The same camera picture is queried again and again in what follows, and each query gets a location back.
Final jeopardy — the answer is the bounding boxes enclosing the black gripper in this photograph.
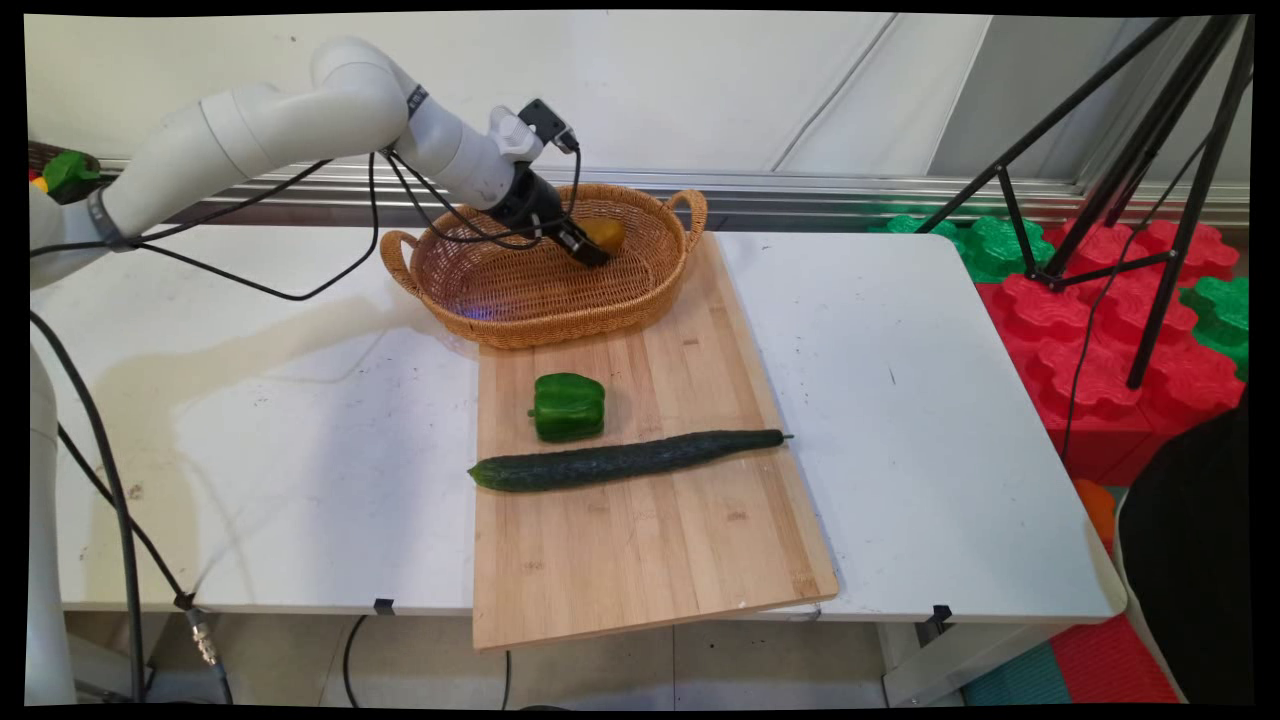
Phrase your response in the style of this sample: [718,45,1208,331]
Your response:
[488,170,614,269]

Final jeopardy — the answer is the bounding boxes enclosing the yellow-brown potato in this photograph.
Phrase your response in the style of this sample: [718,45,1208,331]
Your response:
[580,217,629,257]

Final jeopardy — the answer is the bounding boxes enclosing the woven wicker basket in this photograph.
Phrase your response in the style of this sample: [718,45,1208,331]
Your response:
[380,183,709,351]

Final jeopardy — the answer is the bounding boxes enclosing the green bell pepper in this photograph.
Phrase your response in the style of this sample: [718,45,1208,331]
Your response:
[528,373,608,444]

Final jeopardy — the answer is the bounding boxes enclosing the long dark green cucumber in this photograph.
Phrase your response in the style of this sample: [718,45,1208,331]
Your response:
[468,429,795,493]

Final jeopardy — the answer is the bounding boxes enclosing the bamboo cutting board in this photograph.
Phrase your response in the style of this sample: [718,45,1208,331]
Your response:
[472,232,841,651]

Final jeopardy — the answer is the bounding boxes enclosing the green foam block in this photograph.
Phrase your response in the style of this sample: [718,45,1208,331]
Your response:
[1178,276,1251,381]
[868,214,1057,285]

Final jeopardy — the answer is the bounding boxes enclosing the green toy vegetable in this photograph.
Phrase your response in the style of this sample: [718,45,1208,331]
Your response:
[42,150,103,205]

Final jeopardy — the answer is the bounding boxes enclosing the white table leg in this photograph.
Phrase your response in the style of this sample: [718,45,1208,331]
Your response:
[878,620,1066,707]

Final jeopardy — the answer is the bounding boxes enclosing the orange foam piece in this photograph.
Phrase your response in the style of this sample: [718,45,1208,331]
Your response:
[1074,479,1117,549]

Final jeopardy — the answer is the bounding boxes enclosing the teal floor mat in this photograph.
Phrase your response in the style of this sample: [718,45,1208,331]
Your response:
[962,640,1073,707]

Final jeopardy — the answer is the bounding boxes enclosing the red floor mat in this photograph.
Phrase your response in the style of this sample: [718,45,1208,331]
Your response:
[1048,614,1181,705]

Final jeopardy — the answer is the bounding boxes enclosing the large black rounded object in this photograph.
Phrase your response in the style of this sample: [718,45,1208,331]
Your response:
[1113,395,1253,703]

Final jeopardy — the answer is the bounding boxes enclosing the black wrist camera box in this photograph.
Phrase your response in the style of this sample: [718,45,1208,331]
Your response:
[516,97,582,155]

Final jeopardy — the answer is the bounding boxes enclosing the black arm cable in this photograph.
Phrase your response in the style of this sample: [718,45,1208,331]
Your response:
[384,128,583,252]
[30,150,383,303]

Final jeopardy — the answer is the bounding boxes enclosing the aluminium wall rail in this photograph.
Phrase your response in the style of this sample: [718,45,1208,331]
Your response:
[100,158,1251,227]

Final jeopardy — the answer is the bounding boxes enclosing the thin black tripod cable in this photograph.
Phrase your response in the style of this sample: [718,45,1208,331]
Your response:
[1060,130,1213,466]

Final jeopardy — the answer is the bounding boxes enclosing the thick black base cable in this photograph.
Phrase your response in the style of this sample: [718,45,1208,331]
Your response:
[30,310,151,703]

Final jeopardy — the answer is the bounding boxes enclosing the black cable with metal connector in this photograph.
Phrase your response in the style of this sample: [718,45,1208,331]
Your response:
[55,424,233,703]

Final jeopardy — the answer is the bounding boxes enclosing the black camera tripod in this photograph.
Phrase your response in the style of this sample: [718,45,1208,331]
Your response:
[915,15,1254,391]

